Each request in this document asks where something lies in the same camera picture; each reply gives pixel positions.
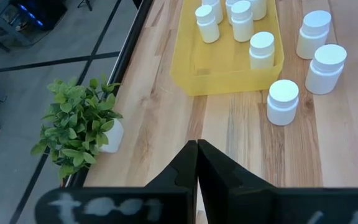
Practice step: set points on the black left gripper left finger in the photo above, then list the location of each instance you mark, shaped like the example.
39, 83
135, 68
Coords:
182, 174

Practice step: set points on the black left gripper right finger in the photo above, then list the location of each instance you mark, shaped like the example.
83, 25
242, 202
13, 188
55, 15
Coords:
216, 174

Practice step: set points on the yellow translucent plastic basket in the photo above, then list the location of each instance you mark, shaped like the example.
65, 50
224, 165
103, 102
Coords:
222, 74

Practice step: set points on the green potted plant white pot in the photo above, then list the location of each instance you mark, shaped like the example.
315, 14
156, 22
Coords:
76, 118

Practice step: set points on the black tripod stand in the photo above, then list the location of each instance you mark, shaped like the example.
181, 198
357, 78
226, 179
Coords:
87, 3

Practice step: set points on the black computer blue lights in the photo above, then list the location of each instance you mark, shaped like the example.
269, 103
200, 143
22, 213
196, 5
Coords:
45, 14

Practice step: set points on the grey metal rack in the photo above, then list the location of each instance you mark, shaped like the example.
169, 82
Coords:
2, 28

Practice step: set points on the black aluminium table frame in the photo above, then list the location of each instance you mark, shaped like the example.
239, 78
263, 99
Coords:
131, 40

